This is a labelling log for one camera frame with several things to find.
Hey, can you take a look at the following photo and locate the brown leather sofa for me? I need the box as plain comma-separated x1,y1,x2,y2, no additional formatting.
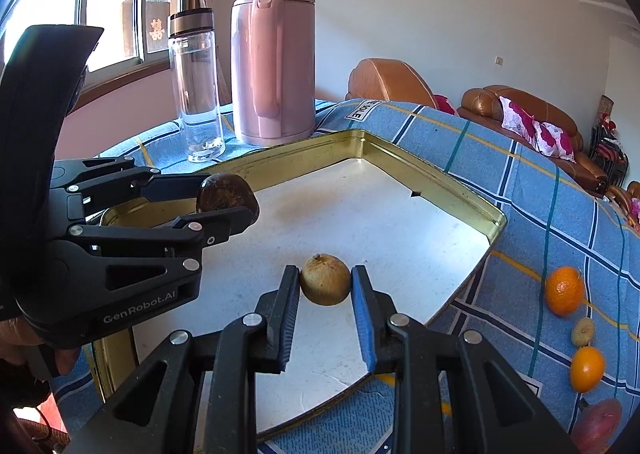
457,85,608,192

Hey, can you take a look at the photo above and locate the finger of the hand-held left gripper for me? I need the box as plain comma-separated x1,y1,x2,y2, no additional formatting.
50,156,210,224
67,205,261,292

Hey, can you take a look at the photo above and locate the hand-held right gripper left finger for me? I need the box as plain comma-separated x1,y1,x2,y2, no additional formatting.
65,264,302,454

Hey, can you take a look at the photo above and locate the orange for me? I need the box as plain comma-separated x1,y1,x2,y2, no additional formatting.
544,265,586,317
570,346,606,393

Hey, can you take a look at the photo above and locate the dark brown kiwi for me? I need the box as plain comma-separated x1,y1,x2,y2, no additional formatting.
196,173,261,222

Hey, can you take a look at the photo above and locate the clear water bottle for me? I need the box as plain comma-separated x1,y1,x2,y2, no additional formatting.
167,8,227,164

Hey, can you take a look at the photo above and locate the small brown kiwi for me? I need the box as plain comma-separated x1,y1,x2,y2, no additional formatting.
571,317,596,349

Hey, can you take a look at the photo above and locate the light brown kiwi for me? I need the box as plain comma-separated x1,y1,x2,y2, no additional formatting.
299,253,352,306

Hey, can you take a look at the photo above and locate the gold metal tray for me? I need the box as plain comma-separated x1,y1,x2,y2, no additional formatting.
92,129,508,440

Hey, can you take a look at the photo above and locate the stack of dark chairs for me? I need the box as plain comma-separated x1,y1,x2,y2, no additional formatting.
590,95,630,185

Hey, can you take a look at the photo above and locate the person's left hand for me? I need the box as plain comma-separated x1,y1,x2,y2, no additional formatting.
0,316,79,379

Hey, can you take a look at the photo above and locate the pink electric kettle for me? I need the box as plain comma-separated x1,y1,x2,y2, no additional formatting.
230,0,317,147

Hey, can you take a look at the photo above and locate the red apple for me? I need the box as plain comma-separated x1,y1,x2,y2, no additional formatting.
570,398,624,454

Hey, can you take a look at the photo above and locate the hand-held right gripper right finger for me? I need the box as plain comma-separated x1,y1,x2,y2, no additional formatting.
350,264,581,454

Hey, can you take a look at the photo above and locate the blue plaid tablecloth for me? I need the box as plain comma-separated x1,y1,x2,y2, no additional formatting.
50,98,640,454

